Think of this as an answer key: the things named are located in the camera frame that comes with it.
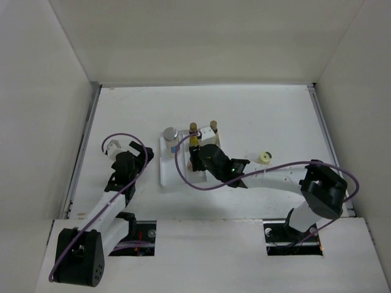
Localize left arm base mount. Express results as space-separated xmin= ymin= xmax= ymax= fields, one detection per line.
xmin=110 ymin=221 xmax=157 ymax=257

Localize amber bottle gold cap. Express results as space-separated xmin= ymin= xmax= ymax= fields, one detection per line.
xmin=189 ymin=122 xmax=199 ymax=147
xmin=210 ymin=120 xmax=219 ymax=145

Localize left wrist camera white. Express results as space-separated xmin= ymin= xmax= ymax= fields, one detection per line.
xmin=105 ymin=140 xmax=124 ymax=161

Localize purple cable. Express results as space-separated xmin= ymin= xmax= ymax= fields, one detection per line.
xmin=174 ymin=131 xmax=360 ymax=245
xmin=48 ymin=132 xmax=153 ymax=283

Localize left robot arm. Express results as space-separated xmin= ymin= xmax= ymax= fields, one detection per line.
xmin=49 ymin=140 xmax=154 ymax=287

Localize right aluminium rail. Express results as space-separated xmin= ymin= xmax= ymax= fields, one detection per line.
xmin=307 ymin=84 xmax=356 ymax=217

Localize yellow-lid spice shaker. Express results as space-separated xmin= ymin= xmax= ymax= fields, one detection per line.
xmin=248 ymin=151 xmax=272 ymax=165

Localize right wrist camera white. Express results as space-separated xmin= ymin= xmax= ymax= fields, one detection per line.
xmin=198 ymin=126 xmax=216 ymax=147

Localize white three-compartment tray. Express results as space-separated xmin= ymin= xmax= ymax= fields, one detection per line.
xmin=159 ymin=130 xmax=220 ymax=192

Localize left aluminium rail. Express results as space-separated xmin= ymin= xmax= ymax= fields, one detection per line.
xmin=59 ymin=81 xmax=102 ymax=219

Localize silver-lid jar blue label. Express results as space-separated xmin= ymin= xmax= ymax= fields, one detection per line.
xmin=163 ymin=127 xmax=179 ymax=157

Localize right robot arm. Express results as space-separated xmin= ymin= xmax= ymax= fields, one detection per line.
xmin=189 ymin=144 xmax=347 ymax=242

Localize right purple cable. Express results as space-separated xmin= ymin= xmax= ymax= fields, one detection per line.
xmin=174 ymin=131 xmax=360 ymax=245

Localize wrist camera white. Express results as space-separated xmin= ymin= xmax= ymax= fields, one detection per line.
xmin=198 ymin=126 xmax=216 ymax=147
xmin=105 ymin=140 xmax=124 ymax=161

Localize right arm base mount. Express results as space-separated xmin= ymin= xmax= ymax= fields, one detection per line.
xmin=263 ymin=220 xmax=323 ymax=256

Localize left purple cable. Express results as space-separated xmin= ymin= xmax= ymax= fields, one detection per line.
xmin=48 ymin=132 xmax=153 ymax=283

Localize aluminium rail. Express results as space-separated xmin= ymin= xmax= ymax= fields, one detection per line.
xmin=59 ymin=81 xmax=102 ymax=219
xmin=307 ymin=84 xmax=356 ymax=217

